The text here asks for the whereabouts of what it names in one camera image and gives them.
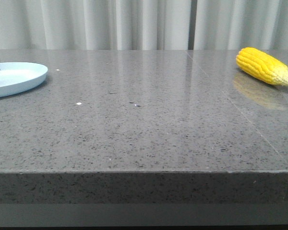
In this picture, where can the yellow corn cob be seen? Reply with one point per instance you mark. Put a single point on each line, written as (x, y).
(262, 66)

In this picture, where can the light blue round plate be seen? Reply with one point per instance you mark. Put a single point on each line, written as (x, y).
(18, 77)

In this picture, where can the white pleated curtain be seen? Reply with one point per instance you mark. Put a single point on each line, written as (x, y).
(143, 24)

